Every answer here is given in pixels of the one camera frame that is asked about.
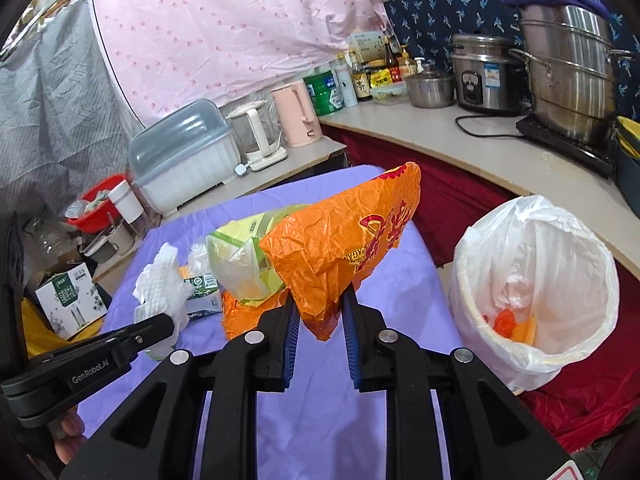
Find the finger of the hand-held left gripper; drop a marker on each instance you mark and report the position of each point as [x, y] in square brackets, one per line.
[152, 332]

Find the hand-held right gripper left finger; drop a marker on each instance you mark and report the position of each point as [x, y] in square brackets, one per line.
[289, 355]

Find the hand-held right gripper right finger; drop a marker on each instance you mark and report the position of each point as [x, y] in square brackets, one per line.
[352, 355]

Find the green yellow plastic bag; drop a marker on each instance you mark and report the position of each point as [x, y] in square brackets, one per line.
[240, 260]

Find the orange plastic bag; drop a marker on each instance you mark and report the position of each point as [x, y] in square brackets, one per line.
[330, 240]

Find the trash bin with white liner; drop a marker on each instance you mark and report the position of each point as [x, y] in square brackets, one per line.
[565, 260]

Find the person's left hand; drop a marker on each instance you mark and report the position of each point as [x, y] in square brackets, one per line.
[70, 435]

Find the white paper towel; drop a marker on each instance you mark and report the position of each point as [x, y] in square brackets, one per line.
[160, 280]

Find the green milk carton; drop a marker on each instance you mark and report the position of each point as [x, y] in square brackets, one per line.
[205, 291]

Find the white printed box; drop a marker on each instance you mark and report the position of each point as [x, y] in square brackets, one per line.
[70, 300]

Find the clear plastic bag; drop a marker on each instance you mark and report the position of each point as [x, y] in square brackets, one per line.
[197, 260]

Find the purple table cloth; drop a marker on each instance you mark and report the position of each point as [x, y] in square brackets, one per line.
[320, 435]

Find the white cup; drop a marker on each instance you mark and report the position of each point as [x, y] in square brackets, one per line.
[127, 202]

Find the glass jar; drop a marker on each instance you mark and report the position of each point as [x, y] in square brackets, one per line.
[47, 237]

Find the red basin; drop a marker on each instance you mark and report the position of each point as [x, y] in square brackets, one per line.
[95, 192]

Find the orange plastic scrap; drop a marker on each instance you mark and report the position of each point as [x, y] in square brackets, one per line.
[504, 321]

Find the white dish box, blue lid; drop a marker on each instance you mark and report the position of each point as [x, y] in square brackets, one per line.
[185, 170]

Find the white power plug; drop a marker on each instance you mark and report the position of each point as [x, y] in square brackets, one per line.
[241, 170]

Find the red cloth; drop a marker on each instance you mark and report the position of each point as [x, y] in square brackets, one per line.
[450, 195]

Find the white glass electric kettle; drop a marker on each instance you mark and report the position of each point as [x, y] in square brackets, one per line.
[255, 130]

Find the pink electric kettle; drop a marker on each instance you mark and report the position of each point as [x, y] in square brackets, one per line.
[295, 115]

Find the grey curtain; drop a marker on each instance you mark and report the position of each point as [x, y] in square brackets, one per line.
[50, 110]

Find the clear food container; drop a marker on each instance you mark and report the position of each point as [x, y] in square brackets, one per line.
[389, 94]

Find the green canister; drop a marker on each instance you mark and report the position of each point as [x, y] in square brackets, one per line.
[322, 92]

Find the white insulated bottle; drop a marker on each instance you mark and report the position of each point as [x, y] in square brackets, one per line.
[346, 87]

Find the dark sauce bottle, yellow label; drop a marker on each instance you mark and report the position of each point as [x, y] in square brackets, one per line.
[361, 85]

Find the small steel pot with lid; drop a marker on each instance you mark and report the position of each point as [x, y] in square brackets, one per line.
[430, 90]

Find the black induction cooker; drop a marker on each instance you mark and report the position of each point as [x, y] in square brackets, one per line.
[565, 147]

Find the tall dark sauce bottle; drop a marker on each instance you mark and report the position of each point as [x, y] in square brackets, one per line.
[390, 52]

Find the steel rice cooker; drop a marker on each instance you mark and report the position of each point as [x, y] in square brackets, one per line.
[485, 80]

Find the white carton box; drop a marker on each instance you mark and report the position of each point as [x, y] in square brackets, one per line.
[365, 45]

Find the pink dotted curtain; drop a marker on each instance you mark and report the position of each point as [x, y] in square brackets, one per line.
[225, 25]

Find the large blue basin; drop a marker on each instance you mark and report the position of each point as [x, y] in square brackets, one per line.
[629, 180]

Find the navy printed cloth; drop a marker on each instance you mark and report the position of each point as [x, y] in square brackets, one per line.
[435, 15]

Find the large steel steamer pot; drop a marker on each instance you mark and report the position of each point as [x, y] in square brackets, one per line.
[570, 75]

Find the yellow rimmed blue basin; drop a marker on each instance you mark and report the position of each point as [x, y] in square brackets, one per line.
[629, 132]

